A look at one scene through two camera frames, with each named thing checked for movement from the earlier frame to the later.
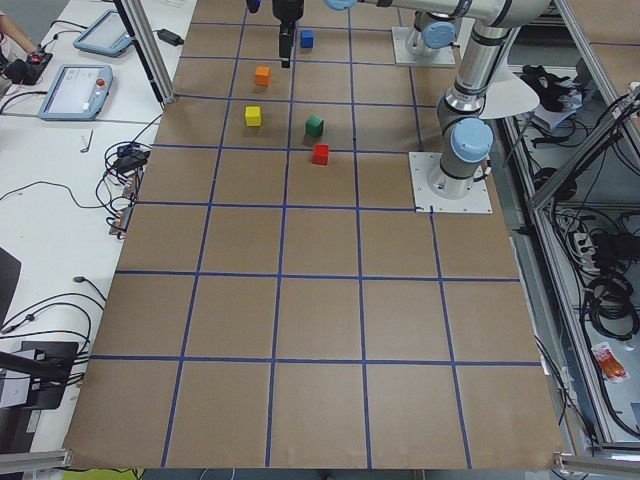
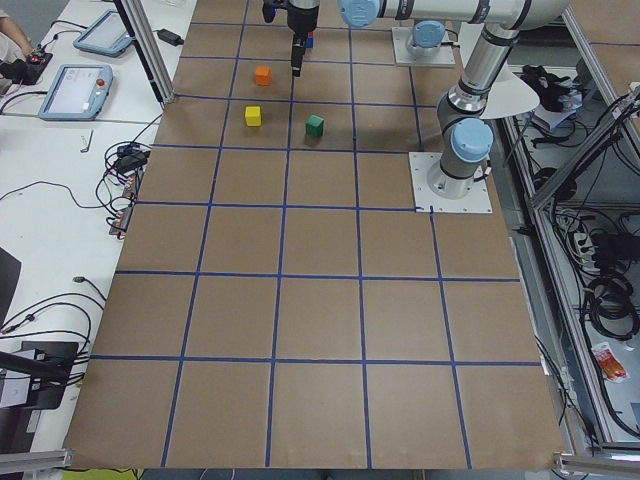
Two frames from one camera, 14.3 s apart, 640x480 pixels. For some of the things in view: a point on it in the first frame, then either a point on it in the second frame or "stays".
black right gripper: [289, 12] → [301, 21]
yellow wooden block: [253, 115] stays
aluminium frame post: [148, 48] stays
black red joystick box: [28, 71] stays
